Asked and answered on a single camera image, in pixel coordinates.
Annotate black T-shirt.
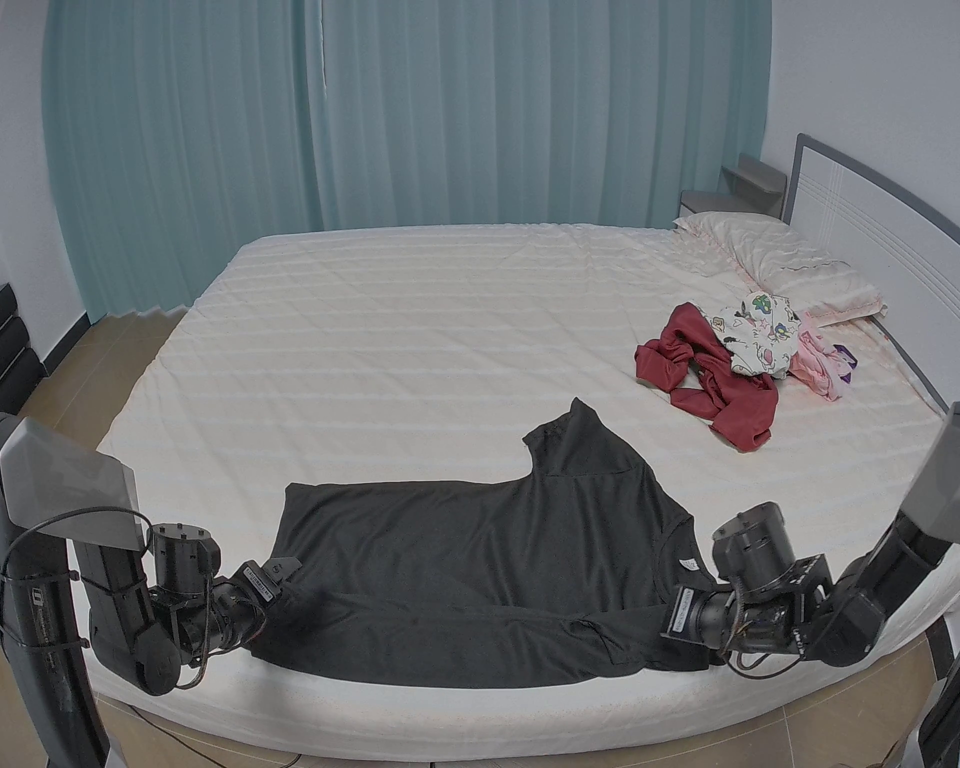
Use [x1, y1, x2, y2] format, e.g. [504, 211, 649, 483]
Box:
[251, 397, 727, 690]

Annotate pink garment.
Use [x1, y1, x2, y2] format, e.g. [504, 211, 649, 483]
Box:
[791, 311, 856, 402]

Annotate blue-green curtain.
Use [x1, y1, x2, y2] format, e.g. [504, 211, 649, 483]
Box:
[41, 0, 331, 320]
[303, 0, 774, 230]

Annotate cream pillow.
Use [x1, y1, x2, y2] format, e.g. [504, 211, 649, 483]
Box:
[672, 210, 888, 325]

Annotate bed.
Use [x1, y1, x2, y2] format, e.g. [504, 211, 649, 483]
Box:
[93, 133, 960, 759]

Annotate dark red garment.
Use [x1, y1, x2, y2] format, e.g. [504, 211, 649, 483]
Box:
[635, 302, 780, 453]

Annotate white printed pyjama top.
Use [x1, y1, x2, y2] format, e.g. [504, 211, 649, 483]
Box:
[705, 292, 804, 378]

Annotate black chest of drawers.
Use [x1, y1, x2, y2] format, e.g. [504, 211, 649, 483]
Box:
[0, 283, 42, 414]

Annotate grey bedside table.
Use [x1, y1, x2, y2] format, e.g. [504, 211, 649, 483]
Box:
[680, 153, 789, 219]

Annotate black cable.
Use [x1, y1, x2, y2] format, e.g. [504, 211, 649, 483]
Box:
[0, 508, 151, 582]

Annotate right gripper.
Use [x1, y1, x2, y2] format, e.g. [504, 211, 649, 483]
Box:
[661, 586, 811, 660]

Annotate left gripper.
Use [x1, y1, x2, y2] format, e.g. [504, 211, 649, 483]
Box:
[198, 555, 305, 648]

